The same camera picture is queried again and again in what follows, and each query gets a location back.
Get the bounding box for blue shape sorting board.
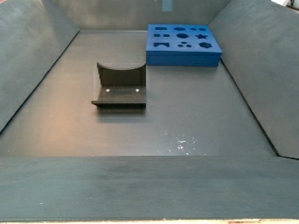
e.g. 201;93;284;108
146;24;222;67

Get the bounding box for black curved holder stand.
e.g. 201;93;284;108
91;64;147;107

